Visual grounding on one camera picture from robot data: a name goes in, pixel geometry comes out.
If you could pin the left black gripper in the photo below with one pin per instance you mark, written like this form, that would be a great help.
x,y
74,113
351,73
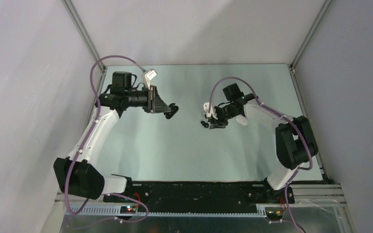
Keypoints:
x,y
156,104

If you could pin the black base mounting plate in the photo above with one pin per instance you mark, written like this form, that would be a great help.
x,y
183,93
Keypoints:
x,y
187,197

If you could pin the right controller board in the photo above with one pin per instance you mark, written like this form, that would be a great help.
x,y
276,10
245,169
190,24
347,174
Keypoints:
x,y
274,216

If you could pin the left controller board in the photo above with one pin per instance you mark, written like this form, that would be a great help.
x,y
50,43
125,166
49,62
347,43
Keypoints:
x,y
128,210

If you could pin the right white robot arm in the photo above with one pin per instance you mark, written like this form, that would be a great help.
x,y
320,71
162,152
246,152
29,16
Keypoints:
x,y
295,143

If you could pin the controller board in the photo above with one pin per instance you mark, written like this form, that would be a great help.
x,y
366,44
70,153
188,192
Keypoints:
x,y
274,216
128,210

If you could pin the black earbud pair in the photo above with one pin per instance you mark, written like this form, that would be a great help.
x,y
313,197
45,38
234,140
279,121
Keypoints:
x,y
204,124

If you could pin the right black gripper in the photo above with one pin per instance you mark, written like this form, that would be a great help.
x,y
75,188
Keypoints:
x,y
213,124

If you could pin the right aluminium frame post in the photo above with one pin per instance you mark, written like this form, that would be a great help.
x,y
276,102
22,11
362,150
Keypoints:
x,y
311,32

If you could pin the white earbud charging case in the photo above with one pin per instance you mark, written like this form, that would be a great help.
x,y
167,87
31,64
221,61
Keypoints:
x,y
241,120

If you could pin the black earbud charging case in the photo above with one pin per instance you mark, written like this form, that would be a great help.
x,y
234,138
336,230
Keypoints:
x,y
173,110

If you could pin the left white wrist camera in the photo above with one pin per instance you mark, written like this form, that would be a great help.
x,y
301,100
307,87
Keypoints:
x,y
147,76

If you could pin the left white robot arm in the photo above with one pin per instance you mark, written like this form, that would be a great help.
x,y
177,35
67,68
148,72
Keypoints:
x,y
77,173

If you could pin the aluminium frame post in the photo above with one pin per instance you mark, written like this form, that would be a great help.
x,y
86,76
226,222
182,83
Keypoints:
x,y
311,32
81,28

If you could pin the left aluminium frame post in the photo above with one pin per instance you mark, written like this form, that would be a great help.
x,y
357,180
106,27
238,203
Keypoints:
x,y
81,28

